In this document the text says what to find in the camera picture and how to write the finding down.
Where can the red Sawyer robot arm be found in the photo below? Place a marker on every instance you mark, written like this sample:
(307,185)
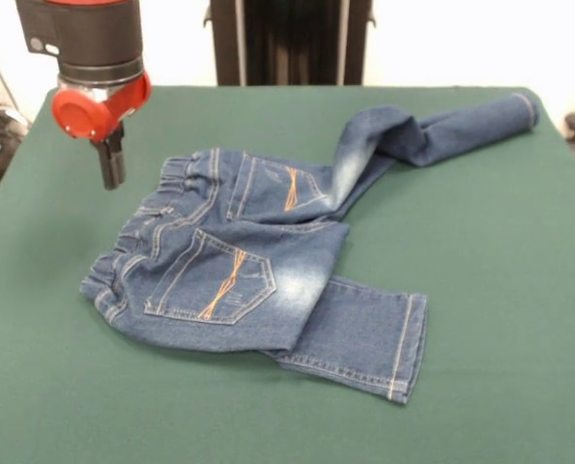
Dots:
(94,38)

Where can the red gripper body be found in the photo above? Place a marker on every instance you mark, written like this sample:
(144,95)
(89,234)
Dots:
(81,116)

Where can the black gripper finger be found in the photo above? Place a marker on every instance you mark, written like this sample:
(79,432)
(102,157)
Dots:
(114,169)
(97,150)

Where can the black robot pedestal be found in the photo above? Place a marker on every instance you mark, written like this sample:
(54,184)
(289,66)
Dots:
(292,43)

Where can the blue denim jeans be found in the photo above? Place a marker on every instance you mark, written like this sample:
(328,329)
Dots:
(248,270)

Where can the dark green table cloth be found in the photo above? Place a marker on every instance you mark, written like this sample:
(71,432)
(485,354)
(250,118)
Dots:
(461,290)

